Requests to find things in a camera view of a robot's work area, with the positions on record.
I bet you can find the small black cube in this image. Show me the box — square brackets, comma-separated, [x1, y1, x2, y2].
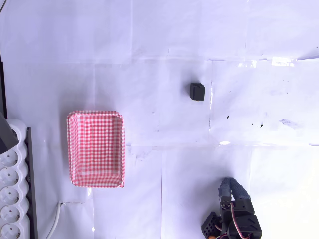
[189, 82, 206, 102]

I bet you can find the red checkered basket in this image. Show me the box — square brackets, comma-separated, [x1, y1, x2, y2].
[66, 110, 125, 189]

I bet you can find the white multi-socket power strip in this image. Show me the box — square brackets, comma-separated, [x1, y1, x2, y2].
[0, 119, 32, 239]

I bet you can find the dark grey box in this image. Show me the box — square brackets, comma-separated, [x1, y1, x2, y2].
[0, 109, 20, 155]

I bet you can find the white power cable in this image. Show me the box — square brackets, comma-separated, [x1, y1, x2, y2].
[45, 202, 66, 239]

